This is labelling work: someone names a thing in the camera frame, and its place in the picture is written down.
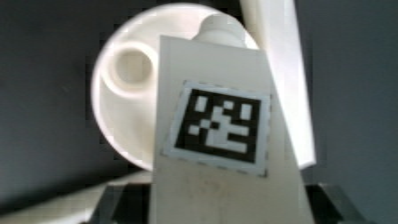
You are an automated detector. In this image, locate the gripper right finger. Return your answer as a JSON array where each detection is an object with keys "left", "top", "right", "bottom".
[{"left": 306, "top": 183, "right": 371, "bottom": 224}]

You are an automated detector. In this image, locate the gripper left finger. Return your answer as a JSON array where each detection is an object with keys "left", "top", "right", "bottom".
[{"left": 87, "top": 183, "right": 151, "bottom": 224}]

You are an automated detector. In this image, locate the white stool leg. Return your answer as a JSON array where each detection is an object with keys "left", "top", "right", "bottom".
[{"left": 149, "top": 14, "right": 314, "bottom": 224}]

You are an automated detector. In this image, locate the white round stool seat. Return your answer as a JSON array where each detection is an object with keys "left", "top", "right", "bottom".
[{"left": 89, "top": 2, "right": 263, "bottom": 172}]

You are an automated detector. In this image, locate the white U-shaped fence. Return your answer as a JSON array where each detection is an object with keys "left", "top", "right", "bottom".
[{"left": 0, "top": 0, "right": 316, "bottom": 224}]

